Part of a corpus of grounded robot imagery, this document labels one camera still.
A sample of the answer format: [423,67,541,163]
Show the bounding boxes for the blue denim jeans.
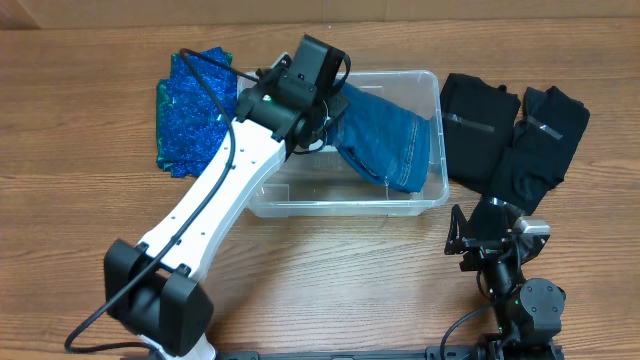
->
[327,84,430,193]

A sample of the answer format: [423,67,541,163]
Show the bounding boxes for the blue sequin garment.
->
[156,47,237,178]

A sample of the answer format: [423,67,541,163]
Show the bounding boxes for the black garment with tape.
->
[440,73,521,193]

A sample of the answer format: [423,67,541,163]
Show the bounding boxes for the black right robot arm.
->
[427,200,566,360]

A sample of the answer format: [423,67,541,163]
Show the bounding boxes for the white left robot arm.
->
[104,66,349,359]

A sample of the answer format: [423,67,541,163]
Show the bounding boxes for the clear plastic storage container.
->
[248,70,449,218]

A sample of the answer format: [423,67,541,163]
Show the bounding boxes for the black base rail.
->
[216,345,565,360]

